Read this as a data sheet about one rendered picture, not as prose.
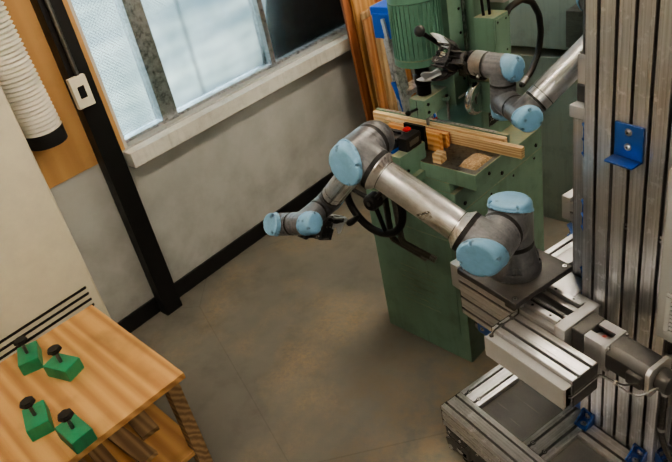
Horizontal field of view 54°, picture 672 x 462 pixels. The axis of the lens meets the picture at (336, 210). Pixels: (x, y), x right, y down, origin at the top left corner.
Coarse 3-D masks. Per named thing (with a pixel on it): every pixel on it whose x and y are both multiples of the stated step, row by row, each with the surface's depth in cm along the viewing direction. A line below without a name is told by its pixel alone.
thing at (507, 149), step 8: (384, 120) 254; (392, 120) 251; (400, 120) 250; (456, 136) 232; (464, 136) 229; (472, 136) 228; (456, 144) 233; (464, 144) 231; (472, 144) 228; (480, 144) 226; (488, 144) 223; (496, 144) 220; (504, 144) 219; (512, 144) 218; (496, 152) 222; (504, 152) 220; (512, 152) 217; (520, 152) 215
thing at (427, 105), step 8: (432, 88) 237; (440, 88) 236; (416, 96) 234; (424, 96) 232; (432, 96) 232; (440, 96) 235; (416, 104) 232; (424, 104) 230; (432, 104) 233; (440, 104) 236; (416, 112) 234; (424, 112) 231; (432, 112) 234
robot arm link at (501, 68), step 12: (480, 60) 188; (492, 60) 186; (504, 60) 183; (516, 60) 182; (480, 72) 189; (492, 72) 186; (504, 72) 183; (516, 72) 183; (492, 84) 188; (504, 84) 186
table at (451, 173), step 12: (456, 156) 226; (468, 156) 224; (492, 156) 221; (504, 156) 223; (420, 168) 230; (432, 168) 225; (444, 168) 221; (456, 168) 219; (480, 168) 216; (492, 168) 219; (444, 180) 224; (456, 180) 220; (468, 180) 216; (480, 180) 216
